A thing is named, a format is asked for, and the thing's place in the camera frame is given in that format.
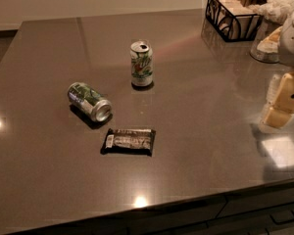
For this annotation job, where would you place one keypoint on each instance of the black snack bar wrapper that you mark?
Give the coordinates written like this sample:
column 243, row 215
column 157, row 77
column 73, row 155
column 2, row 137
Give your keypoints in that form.
column 129, row 141

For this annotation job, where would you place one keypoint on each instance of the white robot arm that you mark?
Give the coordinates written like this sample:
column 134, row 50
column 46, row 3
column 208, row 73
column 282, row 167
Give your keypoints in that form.
column 286, row 44

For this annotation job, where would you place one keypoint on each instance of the white green soda can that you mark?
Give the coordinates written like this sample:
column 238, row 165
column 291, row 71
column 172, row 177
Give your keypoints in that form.
column 141, row 55

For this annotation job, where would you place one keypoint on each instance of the dark cabinet drawer handle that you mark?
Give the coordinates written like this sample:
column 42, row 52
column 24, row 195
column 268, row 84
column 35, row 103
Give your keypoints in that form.
column 282, row 217

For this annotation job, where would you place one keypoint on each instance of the metal cup with packets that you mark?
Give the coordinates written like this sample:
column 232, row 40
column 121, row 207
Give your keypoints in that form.
column 274, row 14

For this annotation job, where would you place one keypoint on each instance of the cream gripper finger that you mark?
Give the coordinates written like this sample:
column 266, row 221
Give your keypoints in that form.
column 279, row 108

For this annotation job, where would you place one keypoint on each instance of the black wire napkin basket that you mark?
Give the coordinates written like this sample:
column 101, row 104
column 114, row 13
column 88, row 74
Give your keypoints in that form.
column 234, row 20

